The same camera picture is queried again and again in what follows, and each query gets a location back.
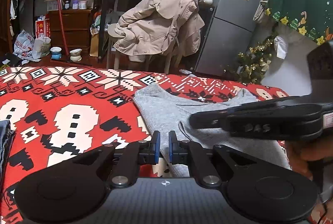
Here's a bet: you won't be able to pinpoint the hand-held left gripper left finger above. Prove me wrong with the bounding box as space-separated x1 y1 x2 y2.
73 131 160 186

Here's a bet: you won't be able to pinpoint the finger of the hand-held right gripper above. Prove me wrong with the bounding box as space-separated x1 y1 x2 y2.
189 106 235 131

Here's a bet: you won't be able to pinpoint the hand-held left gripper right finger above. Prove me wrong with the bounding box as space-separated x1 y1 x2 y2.
169 131 257 186

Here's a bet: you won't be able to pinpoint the grey sweater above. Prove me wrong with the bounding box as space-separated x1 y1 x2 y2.
133 83 293 178

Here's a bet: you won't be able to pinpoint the person's right hand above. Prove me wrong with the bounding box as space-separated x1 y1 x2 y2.
285 141 315 181

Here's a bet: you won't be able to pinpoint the small christmas tree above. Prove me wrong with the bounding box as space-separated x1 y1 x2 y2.
225 33 279 84

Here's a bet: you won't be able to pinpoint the beige chair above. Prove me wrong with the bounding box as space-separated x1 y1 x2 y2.
107 23 188 73

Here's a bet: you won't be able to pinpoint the white hanging cloth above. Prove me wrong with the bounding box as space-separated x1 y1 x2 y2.
273 35 289 59

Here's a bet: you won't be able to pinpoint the silver refrigerator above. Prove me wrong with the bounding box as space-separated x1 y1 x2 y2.
195 0 268 76

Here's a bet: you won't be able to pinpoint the red patterned blanket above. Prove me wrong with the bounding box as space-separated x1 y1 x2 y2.
0 65 292 224

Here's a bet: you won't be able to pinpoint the beige jacket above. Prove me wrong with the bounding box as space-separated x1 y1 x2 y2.
114 0 205 63

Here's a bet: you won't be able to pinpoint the brown paper bag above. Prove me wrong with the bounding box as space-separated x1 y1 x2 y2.
90 29 101 58

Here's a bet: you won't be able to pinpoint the blue bowl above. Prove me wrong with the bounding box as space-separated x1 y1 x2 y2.
50 47 62 60

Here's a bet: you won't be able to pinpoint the black desk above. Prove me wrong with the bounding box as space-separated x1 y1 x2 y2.
100 0 216 73

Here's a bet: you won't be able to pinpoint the folded blue jeans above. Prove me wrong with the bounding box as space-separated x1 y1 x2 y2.
0 120 16 188

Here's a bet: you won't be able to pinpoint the wooden drawer cabinet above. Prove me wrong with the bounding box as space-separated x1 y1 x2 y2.
48 9 95 51

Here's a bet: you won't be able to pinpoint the red cardboard box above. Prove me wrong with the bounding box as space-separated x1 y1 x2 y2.
35 16 51 37

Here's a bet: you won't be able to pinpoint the white plastic bag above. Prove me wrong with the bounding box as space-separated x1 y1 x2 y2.
13 29 51 59

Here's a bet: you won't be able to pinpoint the red-handled broom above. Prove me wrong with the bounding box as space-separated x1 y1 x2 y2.
56 0 86 65

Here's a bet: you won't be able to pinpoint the wooden door frame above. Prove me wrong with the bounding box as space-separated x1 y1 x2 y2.
0 0 19 54

